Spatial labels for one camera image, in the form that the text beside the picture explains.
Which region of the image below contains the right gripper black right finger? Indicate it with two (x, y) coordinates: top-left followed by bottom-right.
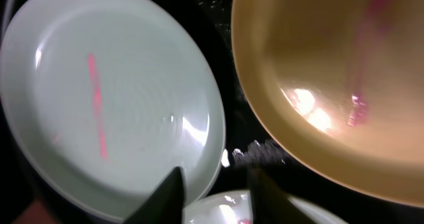
(246, 169), (315, 224)

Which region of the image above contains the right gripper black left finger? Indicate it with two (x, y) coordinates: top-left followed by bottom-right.
(123, 167), (184, 224)

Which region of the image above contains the mint green plate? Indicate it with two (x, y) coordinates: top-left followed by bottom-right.
(184, 190), (347, 224)
(1, 0), (225, 223)

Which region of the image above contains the yellow plate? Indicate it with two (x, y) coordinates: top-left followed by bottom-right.
(231, 0), (423, 207)

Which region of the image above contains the round black tray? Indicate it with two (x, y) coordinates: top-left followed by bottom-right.
(1, 0), (423, 223)

